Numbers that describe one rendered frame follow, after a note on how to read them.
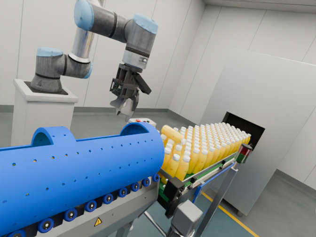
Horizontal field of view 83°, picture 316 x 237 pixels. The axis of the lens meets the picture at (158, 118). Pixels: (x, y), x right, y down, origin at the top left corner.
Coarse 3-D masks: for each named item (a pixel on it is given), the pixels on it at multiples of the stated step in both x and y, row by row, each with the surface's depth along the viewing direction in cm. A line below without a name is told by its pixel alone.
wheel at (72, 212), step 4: (72, 208) 61; (64, 212) 60; (68, 212) 60; (72, 212) 61; (76, 212) 62; (64, 216) 59; (68, 216) 60; (72, 216) 61; (64, 220) 60; (68, 220) 60; (72, 220) 61
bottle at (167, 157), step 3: (165, 153) 103; (165, 156) 103; (168, 156) 103; (165, 159) 103; (168, 159) 104; (165, 162) 103; (162, 165) 104; (165, 165) 104; (162, 168) 105; (159, 174) 106
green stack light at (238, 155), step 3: (237, 150) 104; (237, 153) 102; (240, 153) 101; (237, 156) 102; (240, 156) 100; (243, 156) 100; (246, 156) 100; (237, 159) 101; (240, 159) 101; (243, 159) 100; (246, 159) 101; (240, 162) 101; (243, 162) 101
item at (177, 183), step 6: (168, 180) 91; (174, 180) 92; (180, 180) 94; (168, 186) 91; (174, 186) 88; (180, 186) 89; (168, 192) 91; (174, 192) 88; (180, 192) 89; (168, 198) 91; (174, 198) 90
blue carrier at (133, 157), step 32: (64, 128) 59; (128, 128) 96; (0, 160) 41; (32, 160) 45; (64, 160) 50; (96, 160) 57; (128, 160) 67; (160, 160) 82; (0, 192) 39; (32, 192) 44; (64, 192) 50; (96, 192) 60; (0, 224) 41
